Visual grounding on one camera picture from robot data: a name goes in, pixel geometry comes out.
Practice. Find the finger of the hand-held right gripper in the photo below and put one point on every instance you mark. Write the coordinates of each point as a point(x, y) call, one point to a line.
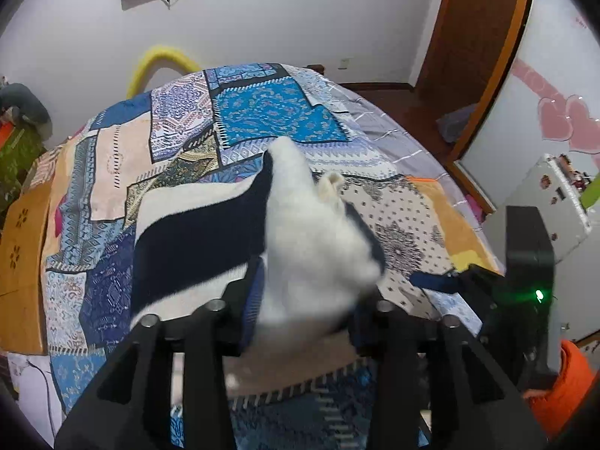
point(436, 281)

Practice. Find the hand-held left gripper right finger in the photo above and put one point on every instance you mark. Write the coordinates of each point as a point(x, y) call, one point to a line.
point(358, 333)

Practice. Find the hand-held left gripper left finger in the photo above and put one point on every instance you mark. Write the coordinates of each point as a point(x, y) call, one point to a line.
point(251, 302)

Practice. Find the white and black knit sweater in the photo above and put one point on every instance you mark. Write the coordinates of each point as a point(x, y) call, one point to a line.
point(304, 225)

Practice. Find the person's right forearm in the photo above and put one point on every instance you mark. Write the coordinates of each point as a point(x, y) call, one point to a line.
point(562, 384)

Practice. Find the grey bed sheet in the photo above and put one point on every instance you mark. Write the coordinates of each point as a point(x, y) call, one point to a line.
point(398, 136)

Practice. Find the blue-grey cloth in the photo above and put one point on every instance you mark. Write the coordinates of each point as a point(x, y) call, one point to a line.
point(457, 124)

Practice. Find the patchwork printed blanket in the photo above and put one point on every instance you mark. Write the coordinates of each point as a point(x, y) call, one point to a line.
point(276, 112)

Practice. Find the wooden lap desk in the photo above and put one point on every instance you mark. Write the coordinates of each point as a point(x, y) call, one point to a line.
point(21, 262)

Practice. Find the brown wooden door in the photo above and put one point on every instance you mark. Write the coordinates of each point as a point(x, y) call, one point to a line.
point(468, 33)

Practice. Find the yellow foam tube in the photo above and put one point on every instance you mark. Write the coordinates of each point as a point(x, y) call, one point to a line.
point(161, 54)

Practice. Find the green fabric bag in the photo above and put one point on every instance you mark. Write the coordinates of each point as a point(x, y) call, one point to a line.
point(18, 154)

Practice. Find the pink heart wall sticker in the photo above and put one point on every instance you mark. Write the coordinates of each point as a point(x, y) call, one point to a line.
point(567, 117)

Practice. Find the white wall socket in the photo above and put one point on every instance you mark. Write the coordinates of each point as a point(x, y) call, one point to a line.
point(344, 63)

